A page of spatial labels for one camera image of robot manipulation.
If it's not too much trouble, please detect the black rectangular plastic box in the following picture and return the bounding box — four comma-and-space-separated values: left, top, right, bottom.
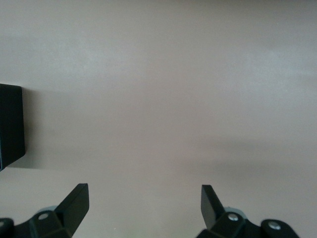
0, 83, 26, 173

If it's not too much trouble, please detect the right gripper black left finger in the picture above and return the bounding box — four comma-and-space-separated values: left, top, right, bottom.
0, 183, 89, 238

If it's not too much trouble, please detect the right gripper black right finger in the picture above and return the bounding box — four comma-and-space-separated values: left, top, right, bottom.
197, 184, 300, 238

